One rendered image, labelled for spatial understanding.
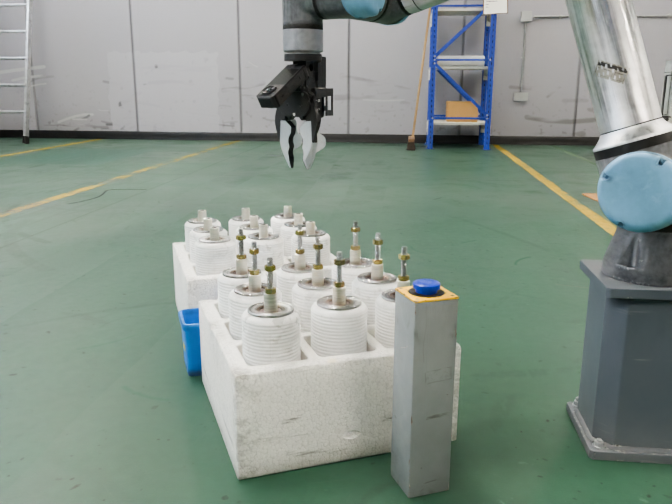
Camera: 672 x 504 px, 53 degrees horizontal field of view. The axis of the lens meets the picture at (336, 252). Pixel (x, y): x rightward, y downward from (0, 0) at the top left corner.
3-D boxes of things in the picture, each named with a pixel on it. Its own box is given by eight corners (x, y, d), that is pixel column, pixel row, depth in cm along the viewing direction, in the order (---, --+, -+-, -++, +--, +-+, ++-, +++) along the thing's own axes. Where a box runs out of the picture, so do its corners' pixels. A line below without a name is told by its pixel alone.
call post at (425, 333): (429, 466, 111) (437, 285, 104) (450, 490, 105) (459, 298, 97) (389, 474, 109) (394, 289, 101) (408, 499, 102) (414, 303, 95)
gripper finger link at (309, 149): (333, 165, 132) (328, 117, 131) (316, 168, 127) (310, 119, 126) (320, 167, 134) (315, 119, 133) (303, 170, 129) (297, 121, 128)
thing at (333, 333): (304, 411, 115) (303, 310, 111) (318, 387, 124) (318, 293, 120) (360, 417, 113) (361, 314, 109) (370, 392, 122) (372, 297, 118)
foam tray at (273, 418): (373, 358, 155) (374, 283, 151) (457, 441, 119) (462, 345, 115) (202, 381, 143) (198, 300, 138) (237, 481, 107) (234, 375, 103)
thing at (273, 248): (279, 300, 174) (278, 231, 170) (288, 311, 165) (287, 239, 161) (242, 303, 171) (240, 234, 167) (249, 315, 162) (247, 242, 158)
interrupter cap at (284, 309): (244, 306, 113) (244, 302, 113) (289, 303, 115) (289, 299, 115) (251, 321, 106) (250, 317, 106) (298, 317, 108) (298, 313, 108)
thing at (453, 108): (475, 120, 703) (476, 101, 698) (477, 122, 679) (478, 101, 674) (445, 120, 706) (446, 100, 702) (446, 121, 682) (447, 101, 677)
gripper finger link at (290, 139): (306, 165, 136) (311, 119, 133) (288, 168, 131) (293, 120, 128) (294, 162, 137) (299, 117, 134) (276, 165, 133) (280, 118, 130)
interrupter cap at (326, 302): (311, 310, 112) (311, 306, 111) (322, 296, 119) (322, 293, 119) (356, 313, 110) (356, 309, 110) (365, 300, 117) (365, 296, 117)
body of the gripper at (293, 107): (334, 119, 132) (334, 55, 129) (308, 121, 125) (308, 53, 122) (302, 118, 136) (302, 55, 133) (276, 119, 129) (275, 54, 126)
